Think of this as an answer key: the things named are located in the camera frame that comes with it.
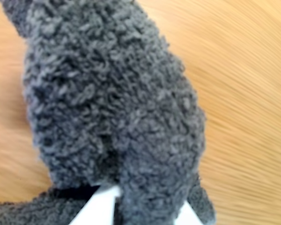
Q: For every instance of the grey fuzzy sock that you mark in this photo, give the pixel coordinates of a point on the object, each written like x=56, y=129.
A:
x=112, y=98

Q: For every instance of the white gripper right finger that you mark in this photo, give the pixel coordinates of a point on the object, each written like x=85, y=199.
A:
x=187, y=216

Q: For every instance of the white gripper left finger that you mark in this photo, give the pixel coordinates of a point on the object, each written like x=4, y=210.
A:
x=98, y=206

